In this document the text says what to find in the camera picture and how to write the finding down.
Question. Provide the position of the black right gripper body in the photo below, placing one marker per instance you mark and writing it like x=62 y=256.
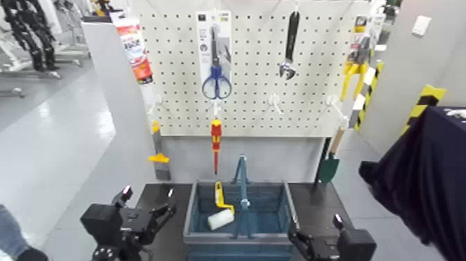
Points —
x=324 y=248

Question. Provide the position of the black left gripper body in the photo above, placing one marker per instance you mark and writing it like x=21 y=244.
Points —
x=140 y=226

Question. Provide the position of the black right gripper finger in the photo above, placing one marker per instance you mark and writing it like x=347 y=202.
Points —
x=301 y=244
x=339 y=223

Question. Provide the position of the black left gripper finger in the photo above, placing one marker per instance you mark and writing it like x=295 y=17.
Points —
x=165 y=215
x=123 y=196

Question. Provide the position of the red and yellow screwdriver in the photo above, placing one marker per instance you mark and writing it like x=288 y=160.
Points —
x=216 y=133

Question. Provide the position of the blue plastic crate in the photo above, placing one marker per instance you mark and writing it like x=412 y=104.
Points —
x=271 y=207

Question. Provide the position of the white pegboard hook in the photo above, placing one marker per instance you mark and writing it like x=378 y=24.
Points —
x=155 y=102
x=275 y=101
x=336 y=107
x=216 y=106

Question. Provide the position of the dark navy cloth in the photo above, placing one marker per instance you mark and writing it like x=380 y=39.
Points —
x=429 y=175

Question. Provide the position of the black shoe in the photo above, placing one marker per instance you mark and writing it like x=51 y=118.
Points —
x=32 y=255

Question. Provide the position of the blue jeans leg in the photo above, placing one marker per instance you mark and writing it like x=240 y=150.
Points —
x=9 y=233

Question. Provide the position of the yellow black hazard striped strip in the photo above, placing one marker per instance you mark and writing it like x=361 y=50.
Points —
x=368 y=94

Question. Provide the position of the white pegboard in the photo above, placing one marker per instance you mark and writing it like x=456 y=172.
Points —
x=255 y=113

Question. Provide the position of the red and white sealant tube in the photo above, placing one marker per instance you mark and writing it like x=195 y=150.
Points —
x=133 y=47

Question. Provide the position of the blue scissors in package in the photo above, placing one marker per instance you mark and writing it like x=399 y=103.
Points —
x=204 y=36

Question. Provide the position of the black humanoid robot on stand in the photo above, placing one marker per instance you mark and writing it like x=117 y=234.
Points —
x=27 y=32

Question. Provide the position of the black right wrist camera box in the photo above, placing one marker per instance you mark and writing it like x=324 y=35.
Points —
x=358 y=246

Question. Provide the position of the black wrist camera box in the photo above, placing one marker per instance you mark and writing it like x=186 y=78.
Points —
x=101 y=222
x=358 y=246

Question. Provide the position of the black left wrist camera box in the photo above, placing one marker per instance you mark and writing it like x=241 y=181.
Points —
x=101 y=222

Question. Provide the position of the yellow black hazard striped post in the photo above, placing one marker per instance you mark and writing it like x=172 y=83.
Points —
x=424 y=102

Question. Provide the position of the white wall plate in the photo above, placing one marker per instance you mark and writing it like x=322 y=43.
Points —
x=421 y=25

